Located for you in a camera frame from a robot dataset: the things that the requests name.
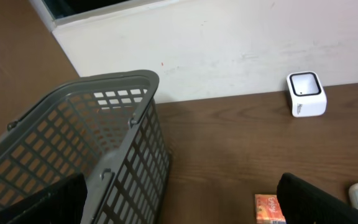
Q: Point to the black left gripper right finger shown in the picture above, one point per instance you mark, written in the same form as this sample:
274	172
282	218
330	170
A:
303	203

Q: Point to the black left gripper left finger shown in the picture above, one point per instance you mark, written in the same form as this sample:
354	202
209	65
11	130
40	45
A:
60	203

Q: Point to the orange snack packet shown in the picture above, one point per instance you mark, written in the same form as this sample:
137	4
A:
267	210

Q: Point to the white barcode scanner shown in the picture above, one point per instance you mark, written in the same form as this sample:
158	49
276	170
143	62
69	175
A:
307	97

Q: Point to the grey plastic mesh basket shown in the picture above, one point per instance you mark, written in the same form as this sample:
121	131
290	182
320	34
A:
105	127

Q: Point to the dark window with white frame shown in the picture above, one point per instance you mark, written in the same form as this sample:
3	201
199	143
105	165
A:
57	13

